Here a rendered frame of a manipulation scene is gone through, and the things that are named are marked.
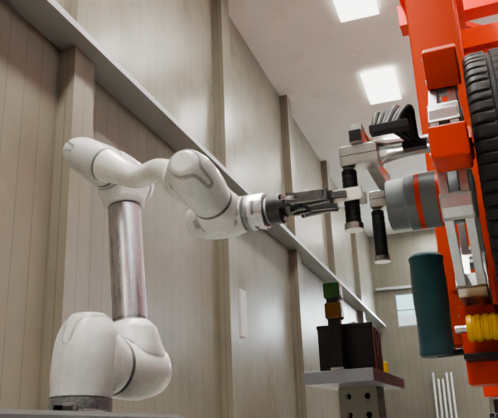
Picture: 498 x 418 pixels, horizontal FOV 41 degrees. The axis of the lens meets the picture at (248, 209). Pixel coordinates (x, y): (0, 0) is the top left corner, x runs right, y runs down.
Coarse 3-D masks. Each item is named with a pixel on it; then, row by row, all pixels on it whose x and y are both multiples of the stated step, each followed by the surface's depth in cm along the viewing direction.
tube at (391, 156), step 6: (396, 150) 176; (402, 150) 175; (420, 150) 173; (426, 150) 172; (384, 156) 177; (390, 156) 176; (396, 156) 176; (402, 156) 175; (408, 156) 175; (384, 162) 178; (384, 168) 185
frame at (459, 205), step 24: (432, 96) 152; (456, 96) 148; (432, 120) 143; (456, 120) 141; (456, 192) 137; (456, 216) 137; (456, 240) 140; (480, 240) 181; (456, 264) 142; (480, 264) 141; (456, 288) 145; (480, 288) 144
